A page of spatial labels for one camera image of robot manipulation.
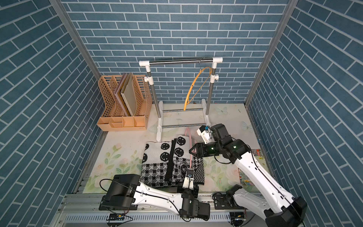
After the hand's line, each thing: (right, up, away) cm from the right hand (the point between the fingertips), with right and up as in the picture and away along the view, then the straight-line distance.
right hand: (195, 151), depth 70 cm
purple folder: (-47, +31, +16) cm, 59 cm away
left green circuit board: (-40, -34, +2) cm, 53 cm away
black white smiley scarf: (-17, -10, +13) cm, 24 cm away
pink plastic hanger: (-2, 0, +11) cm, 11 cm away
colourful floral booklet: (+29, -19, +11) cm, 37 cm away
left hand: (0, -19, +5) cm, 19 cm away
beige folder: (-43, +32, +21) cm, 58 cm away
